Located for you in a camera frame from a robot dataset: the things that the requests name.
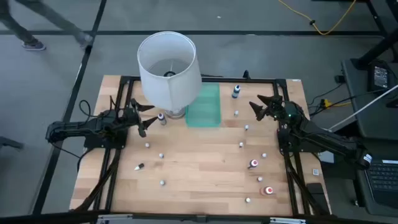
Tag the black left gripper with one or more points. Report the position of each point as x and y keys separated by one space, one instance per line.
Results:
x=130 y=117

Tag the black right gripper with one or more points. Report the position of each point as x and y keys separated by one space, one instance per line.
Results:
x=281 y=109

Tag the large blue food coloring bottle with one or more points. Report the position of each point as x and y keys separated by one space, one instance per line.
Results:
x=236 y=92

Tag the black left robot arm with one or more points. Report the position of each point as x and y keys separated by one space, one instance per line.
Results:
x=71 y=127

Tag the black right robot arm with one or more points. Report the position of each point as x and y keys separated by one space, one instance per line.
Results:
x=326 y=140

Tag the large red-capped food coloring bottle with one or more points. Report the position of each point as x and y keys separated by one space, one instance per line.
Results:
x=254 y=163

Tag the large orange food coloring bottle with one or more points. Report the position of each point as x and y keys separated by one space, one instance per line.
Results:
x=268 y=190

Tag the table lamp with white shade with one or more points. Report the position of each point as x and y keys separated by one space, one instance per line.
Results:
x=169 y=90

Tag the translucent green plastic bin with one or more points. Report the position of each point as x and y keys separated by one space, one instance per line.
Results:
x=206 y=109

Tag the yellow power plug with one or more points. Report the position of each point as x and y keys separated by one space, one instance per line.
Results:
x=326 y=103

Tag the small white tag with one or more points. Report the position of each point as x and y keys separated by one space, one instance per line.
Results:
x=316 y=172

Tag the black flat device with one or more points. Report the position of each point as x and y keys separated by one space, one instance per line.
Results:
x=316 y=189

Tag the white rod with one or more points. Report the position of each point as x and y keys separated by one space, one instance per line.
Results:
x=363 y=107

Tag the black side desk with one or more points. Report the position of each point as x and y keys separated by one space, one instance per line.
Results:
x=373 y=124

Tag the black power adapter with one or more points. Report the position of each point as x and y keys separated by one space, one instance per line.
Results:
x=381 y=77

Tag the black metal stand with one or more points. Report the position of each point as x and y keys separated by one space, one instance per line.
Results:
x=376 y=49

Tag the person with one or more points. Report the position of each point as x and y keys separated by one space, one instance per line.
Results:
x=33 y=46

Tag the dark furniture leg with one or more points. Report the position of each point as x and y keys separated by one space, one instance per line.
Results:
x=11 y=143

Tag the black front beam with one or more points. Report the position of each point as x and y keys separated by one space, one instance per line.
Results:
x=46 y=218

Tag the black laptop keyboard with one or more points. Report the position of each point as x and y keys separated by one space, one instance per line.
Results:
x=384 y=180

